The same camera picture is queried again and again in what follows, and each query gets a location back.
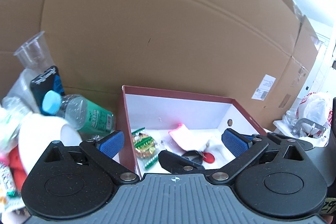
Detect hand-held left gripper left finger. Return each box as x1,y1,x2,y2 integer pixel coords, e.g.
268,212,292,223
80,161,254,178
28,130,140,183

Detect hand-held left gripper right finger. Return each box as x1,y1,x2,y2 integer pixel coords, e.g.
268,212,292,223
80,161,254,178
209,129,316,186

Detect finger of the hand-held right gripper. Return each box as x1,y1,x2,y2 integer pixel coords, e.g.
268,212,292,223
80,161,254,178
158,150,206,175

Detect clear plastic hook plate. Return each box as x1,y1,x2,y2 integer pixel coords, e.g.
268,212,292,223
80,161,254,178
159,138,184,155

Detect pink packet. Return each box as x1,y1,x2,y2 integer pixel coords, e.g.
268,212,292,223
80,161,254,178
168,123,224,154

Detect keys with red tag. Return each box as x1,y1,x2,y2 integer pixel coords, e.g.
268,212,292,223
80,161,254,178
182,150,216,164

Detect snack bag with green clips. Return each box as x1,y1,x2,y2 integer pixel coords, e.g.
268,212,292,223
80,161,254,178
132,127,160,170

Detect brown cardboard shoe box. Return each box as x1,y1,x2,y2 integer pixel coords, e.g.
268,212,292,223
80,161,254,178
117,85,268,180

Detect clear plastic container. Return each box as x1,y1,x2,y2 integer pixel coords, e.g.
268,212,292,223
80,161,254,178
5,69,40,112

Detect grey metal clamp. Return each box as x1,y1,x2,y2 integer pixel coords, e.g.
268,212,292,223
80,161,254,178
290,117,327,137

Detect plastic bottle with blue cap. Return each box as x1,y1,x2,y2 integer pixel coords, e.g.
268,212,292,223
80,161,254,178
42,91,116,136

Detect white shelf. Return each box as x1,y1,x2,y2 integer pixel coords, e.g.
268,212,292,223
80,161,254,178
272,119,298,136

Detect white plastic bag red print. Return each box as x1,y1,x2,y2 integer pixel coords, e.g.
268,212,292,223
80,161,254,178
296,91,334,146

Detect large white shipping label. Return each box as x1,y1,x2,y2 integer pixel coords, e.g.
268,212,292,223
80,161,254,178
251,74,277,101

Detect white ribbed bowl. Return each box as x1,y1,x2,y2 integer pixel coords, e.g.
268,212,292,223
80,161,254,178
17,113,83,175

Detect black and blue card case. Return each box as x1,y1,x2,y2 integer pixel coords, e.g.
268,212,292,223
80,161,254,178
30,66,65,115

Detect orange plastic funnel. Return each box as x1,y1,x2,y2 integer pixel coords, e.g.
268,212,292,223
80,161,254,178
8,147,29,180

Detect green and white snack packet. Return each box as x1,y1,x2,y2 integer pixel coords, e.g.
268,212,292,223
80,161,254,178
0,163,24,212

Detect clear plastic cup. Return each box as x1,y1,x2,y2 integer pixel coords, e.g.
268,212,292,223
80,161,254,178
13,31,51,70

